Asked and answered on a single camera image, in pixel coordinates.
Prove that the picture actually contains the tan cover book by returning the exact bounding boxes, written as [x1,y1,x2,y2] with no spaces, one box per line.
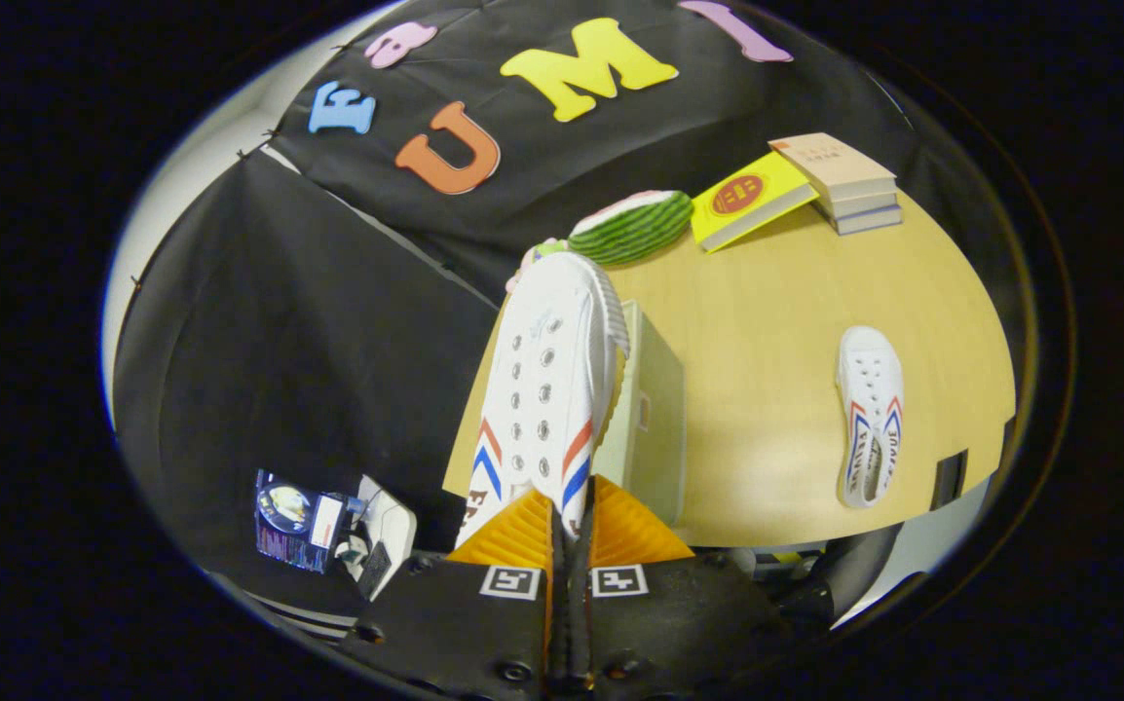
[769,133,899,202]

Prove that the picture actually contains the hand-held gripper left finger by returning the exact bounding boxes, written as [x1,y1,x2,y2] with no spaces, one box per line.
[336,489,565,698]

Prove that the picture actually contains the white paperback book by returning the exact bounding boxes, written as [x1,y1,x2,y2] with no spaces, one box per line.
[830,205,904,236]
[818,191,900,221]

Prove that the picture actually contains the black keyboard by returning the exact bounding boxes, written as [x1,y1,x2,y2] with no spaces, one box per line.
[357,540,393,597]

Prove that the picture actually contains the black backdrop cloth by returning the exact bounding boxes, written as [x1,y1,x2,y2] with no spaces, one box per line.
[114,0,923,614]

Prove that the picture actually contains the black table clamp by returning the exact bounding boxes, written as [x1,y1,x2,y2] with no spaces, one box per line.
[932,450,968,511]

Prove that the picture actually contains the open laptop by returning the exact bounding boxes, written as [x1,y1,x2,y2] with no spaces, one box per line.
[253,469,360,575]

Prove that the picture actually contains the pink and green plush toy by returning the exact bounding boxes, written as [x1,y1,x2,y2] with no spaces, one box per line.
[506,239,573,293]

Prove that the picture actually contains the white canvas shoe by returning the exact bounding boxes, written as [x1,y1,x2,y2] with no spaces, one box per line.
[835,326,906,509]
[453,251,631,548]

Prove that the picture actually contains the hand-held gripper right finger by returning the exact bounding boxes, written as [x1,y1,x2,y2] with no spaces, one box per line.
[572,475,799,698]

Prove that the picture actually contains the yellow book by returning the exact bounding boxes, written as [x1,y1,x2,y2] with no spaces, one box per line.
[691,151,819,254]

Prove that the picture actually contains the beige fabric storage box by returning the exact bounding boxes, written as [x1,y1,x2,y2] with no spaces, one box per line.
[591,300,690,532]

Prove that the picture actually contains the white side desk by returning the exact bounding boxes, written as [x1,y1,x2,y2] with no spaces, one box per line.
[333,475,419,603]

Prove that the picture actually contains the watermelon slice plush toy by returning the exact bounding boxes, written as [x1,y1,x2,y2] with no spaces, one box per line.
[567,190,694,267]

